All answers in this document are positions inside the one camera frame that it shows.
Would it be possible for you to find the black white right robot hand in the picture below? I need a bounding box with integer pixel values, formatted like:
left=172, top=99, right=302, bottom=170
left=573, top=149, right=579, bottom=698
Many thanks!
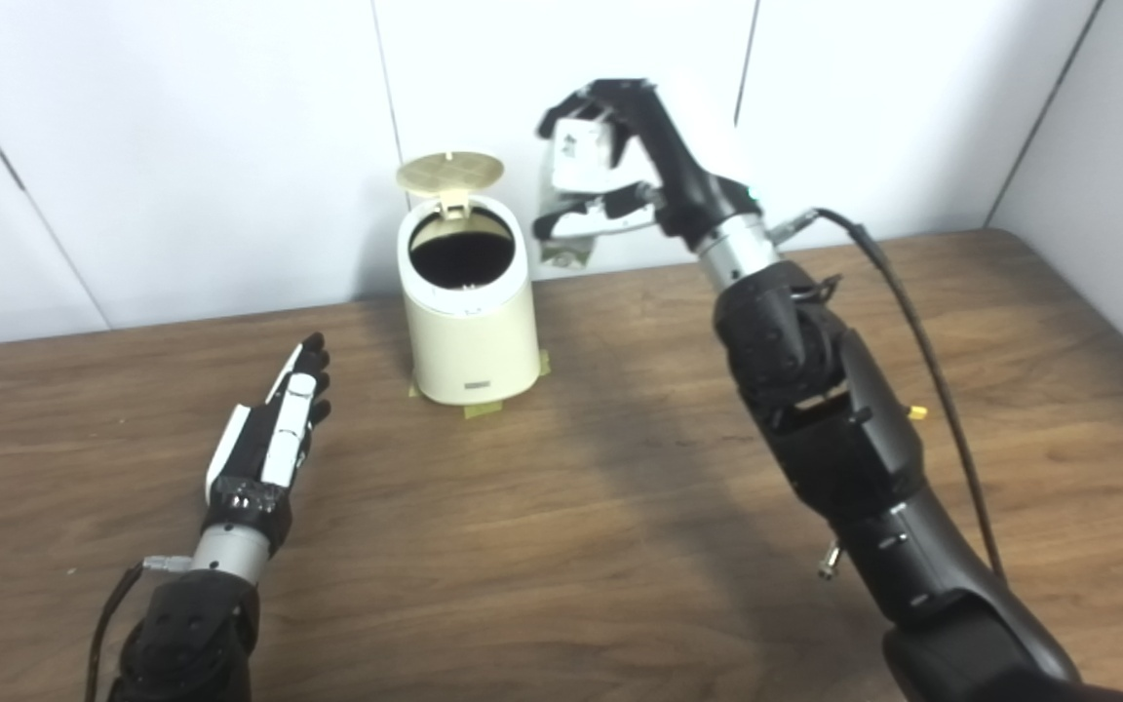
left=534, top=78, right=767, bottom=264

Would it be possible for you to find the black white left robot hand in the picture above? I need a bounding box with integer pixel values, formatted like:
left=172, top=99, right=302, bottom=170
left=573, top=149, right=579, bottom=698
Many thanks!
left=204, top=332, right=332, bottom=559

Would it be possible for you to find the white green milk carton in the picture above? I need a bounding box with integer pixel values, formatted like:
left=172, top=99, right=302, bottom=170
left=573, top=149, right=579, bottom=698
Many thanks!
left=535, top=105, right=655, bottom=269

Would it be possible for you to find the cream round bin lid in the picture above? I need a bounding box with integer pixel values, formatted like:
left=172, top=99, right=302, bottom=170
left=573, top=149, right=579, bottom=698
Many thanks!
left=397, top=151, right=505, bottom=217

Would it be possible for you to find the cream-colored plastic bin body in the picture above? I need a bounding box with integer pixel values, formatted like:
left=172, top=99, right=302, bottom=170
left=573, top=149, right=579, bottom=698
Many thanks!
left=397, top=195, right=540, bottom=406

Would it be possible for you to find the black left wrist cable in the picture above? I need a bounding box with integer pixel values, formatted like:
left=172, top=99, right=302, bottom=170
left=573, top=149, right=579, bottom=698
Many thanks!
left=84, top=553, right=195, bottom=702

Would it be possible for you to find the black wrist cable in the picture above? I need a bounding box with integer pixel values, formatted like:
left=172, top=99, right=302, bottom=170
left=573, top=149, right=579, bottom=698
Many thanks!
left=84, top=553, right=195, bottom=702
left=768, top=208, right=1008, bottom=586

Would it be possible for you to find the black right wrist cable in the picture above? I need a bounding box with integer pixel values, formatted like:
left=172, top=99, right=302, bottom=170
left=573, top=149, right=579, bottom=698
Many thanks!
left=768, top=208, right=1008, bottom=586

